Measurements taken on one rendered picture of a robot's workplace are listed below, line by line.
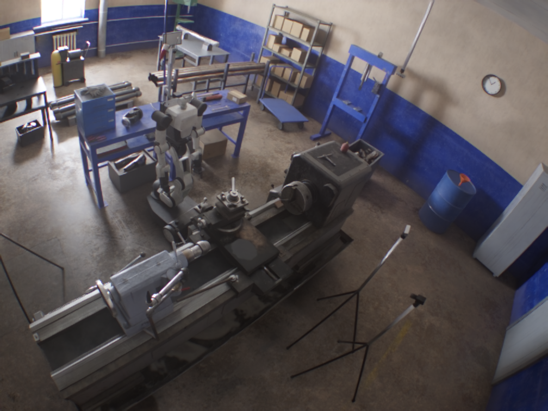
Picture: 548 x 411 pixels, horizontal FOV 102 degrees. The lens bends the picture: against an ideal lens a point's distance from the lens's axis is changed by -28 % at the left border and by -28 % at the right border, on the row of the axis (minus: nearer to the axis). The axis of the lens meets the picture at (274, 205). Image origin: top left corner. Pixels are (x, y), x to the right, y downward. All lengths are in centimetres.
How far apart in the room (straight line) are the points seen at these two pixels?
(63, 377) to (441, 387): 337
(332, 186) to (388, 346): 185
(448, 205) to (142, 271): 423
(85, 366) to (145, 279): 65
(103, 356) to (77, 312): 33
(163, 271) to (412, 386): 265
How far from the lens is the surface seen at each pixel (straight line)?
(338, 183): 236
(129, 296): 169
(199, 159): 311
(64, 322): 205
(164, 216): 335
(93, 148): 323
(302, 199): 234
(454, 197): 481
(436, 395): 359
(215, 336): 239
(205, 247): 189
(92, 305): 206
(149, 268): 174
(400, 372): 338
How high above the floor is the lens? 261
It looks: 41 degrees down
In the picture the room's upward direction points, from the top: 19 degrees clockwise
